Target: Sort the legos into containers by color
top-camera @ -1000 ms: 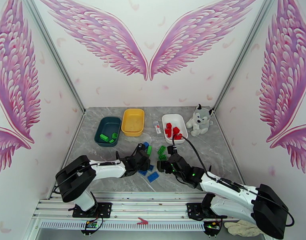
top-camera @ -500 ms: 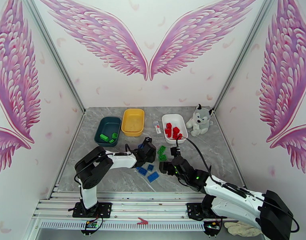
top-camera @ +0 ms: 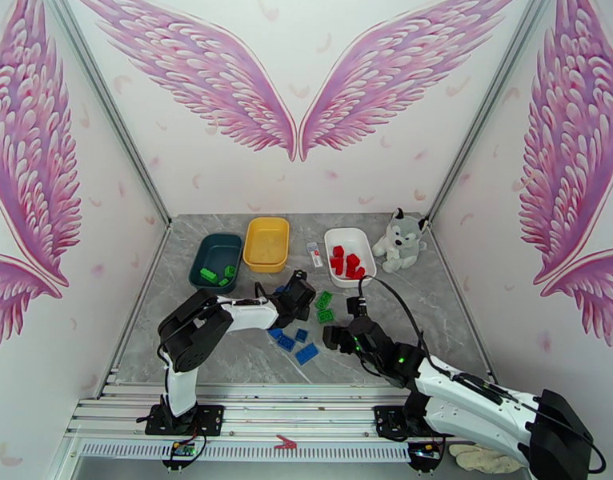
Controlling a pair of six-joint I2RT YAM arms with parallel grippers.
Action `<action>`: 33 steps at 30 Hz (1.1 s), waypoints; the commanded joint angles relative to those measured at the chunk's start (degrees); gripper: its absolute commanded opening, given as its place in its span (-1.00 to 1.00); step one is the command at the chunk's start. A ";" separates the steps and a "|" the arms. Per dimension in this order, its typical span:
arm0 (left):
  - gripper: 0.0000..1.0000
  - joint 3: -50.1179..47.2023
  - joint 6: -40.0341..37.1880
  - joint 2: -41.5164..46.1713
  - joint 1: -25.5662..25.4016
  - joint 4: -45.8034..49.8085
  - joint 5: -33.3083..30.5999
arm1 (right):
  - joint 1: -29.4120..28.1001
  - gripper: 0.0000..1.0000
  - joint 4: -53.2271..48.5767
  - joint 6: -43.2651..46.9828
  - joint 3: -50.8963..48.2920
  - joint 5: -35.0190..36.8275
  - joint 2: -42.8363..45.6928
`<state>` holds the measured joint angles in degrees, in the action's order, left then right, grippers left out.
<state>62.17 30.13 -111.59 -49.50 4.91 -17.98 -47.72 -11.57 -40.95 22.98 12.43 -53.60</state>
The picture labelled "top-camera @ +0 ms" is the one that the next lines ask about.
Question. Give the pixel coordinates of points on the aluminium table edge rail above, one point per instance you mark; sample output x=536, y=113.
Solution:
x=458, y=293
x=137, y=306

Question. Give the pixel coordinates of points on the grey white husky plush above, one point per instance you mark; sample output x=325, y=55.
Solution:
x=401, y=233

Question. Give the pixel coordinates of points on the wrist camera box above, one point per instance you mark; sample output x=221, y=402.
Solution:
x=300, y=274
x=356, y=307

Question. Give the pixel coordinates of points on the white plastic container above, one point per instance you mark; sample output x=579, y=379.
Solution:
x=351, y=236

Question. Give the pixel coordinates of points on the red clip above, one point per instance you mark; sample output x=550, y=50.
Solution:
x=285, y=442

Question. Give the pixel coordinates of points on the yellow plastic container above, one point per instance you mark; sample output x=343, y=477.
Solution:
x=266, y=243

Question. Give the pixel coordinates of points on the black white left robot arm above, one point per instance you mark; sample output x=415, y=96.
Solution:
x=196, y=333

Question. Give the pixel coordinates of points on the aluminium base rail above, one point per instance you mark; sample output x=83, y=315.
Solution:
x=296, y=413

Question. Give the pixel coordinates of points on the cream work glove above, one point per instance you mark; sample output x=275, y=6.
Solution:
x=471, y=458

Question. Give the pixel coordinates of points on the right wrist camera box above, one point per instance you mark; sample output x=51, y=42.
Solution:
x=356, y=307

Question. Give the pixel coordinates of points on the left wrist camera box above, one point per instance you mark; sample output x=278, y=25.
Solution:
x=300, y=274

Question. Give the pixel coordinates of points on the small circuit board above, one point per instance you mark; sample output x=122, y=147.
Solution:
x=424, y=451
x=183, y=449

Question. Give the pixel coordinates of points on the aluminium frame post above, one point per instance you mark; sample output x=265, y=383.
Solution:
x=110, y=108
x=487, y=108

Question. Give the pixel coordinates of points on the small clear packet red label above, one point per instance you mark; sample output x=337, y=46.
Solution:
x=315, y=254

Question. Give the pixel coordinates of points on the blue lego brick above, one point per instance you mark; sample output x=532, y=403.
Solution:
x=275, y=333
x=307, y=353
x=301, y=335
x=286, y=342
x=285, y=289

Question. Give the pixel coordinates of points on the dark teal plastic container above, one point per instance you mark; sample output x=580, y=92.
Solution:
x=214, y=253

